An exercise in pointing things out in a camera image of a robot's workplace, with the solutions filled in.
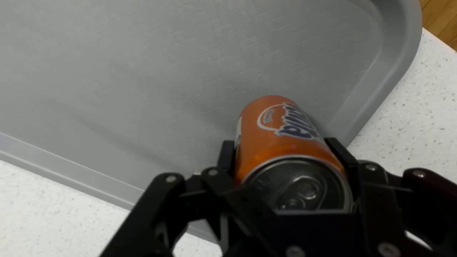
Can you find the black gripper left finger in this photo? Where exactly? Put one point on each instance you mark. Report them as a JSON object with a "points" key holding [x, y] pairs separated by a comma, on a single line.
{"points": [[171, 203]]}

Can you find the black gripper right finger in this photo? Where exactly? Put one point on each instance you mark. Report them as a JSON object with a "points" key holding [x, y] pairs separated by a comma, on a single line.
{"points": [[413, 215]]}

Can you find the orange soda can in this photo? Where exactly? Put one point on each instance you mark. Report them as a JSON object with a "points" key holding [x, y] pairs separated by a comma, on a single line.
{"points": [[282, 155]]}

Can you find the grey plastic tray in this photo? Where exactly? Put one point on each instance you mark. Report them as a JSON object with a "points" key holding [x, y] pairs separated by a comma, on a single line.
{"points": [[105, 95]]}

